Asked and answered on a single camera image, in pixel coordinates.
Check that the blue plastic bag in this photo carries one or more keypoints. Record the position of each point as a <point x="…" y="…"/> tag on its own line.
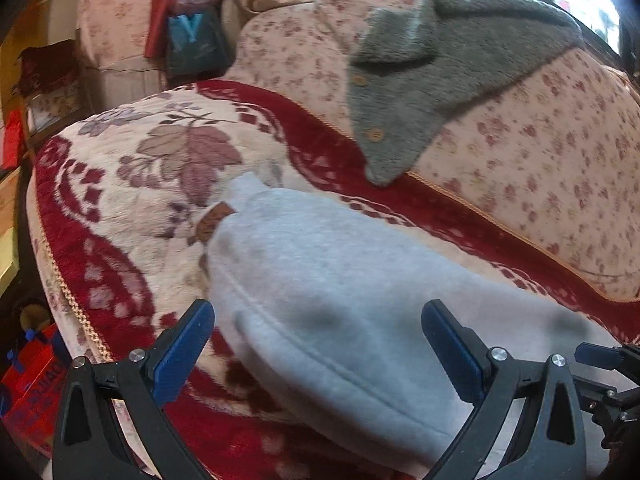
<point x="192" y="42"/>

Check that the grey fuzzy cardigan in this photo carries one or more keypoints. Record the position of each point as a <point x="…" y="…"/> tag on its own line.
<point x="430" y="60"/>

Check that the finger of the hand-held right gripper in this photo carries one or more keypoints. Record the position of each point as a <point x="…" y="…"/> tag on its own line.
<point x="597" y="355"/>

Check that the red cardboard box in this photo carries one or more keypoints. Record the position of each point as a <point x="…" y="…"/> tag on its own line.
<point x="27" y="395"/>

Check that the light grey pants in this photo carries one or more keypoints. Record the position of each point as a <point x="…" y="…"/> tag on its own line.
<point x="340" y="305"/>

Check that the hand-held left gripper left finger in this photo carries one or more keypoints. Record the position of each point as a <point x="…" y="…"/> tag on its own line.
<point x="182" y="345"/>

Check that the floral sofa with red cover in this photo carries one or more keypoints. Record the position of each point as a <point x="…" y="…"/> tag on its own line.
<point x="150" y="200"/>

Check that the dark red folded cloth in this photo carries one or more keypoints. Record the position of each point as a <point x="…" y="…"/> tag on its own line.
<point x="47" y="67"/>

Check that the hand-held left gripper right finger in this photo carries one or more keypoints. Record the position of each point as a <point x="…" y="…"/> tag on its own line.
<point x="450" y="347"/>

